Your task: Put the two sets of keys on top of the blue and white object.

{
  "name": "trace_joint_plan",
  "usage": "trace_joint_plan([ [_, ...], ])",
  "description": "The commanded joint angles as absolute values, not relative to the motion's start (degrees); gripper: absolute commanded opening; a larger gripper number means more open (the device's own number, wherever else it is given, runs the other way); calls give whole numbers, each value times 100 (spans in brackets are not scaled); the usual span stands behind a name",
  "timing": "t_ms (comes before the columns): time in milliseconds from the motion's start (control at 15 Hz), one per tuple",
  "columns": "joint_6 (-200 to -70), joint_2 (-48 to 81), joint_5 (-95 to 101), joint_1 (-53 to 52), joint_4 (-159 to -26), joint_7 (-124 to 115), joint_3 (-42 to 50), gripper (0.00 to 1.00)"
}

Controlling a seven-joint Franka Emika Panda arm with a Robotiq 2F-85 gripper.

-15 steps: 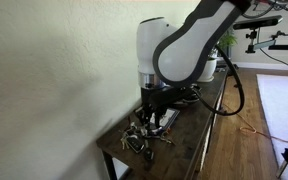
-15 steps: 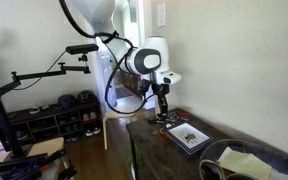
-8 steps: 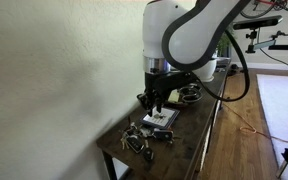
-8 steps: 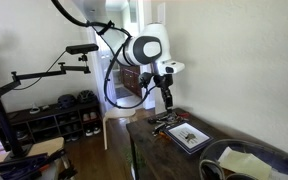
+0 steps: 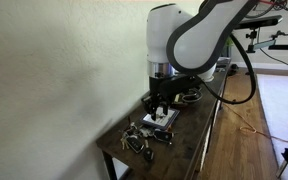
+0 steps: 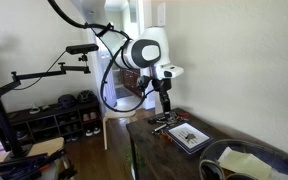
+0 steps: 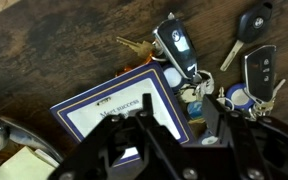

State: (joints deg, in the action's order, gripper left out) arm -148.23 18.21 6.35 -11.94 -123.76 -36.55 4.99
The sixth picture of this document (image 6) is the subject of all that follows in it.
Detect white wall switch plate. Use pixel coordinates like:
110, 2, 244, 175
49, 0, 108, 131
157, 2, 167, 27

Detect blue and white tray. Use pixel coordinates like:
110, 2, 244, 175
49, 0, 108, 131
163, 121, 214, 155

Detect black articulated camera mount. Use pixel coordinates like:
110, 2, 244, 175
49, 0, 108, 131
0, 53, 92, 98

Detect yellow sticky note pad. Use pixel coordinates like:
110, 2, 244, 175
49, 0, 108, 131
218, 146, 272, 180

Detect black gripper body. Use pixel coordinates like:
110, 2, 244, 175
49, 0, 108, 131
151, 78, 173, 98

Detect white round stool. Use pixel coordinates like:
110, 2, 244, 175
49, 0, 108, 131
102, 105, 137, 151

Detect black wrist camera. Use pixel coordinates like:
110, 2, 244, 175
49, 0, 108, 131
136, 75, 154, 93

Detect dark bicycle helmet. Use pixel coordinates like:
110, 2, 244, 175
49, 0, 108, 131
57, 94, 77, 109

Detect brown wooden cabinet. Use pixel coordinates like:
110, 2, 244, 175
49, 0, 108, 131
118, 68, 143, 98

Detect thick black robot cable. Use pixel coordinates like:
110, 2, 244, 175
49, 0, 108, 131
47, 0, 162, 113

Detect black folded stand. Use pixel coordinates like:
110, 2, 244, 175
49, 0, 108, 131
0, 151, 78, 180

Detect dark wooden shoe rack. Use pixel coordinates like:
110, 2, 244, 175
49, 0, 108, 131
0, 101, 103, 148

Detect black vented bicycle helmet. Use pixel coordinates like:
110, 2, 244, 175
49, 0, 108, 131
76, 89, 98, 104

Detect key set with blue tag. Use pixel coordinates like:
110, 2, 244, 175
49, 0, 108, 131
166, 110, 191, 127

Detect single black car key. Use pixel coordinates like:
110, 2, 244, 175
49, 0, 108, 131
147, 116, 167, 125

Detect small white rack item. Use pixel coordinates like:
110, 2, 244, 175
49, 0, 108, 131
28, 105, 41, 115

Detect dark blue bowl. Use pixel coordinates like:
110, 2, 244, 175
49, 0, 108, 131
198, 139, 288, 180

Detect dark wooden console table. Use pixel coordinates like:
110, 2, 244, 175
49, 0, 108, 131
126, 107, 288, 180

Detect white panel door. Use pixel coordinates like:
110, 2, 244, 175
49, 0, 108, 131
95, 33, 118, 109

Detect black stereo camera bar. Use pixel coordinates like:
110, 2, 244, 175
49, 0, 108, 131
65, 43, 100, 55

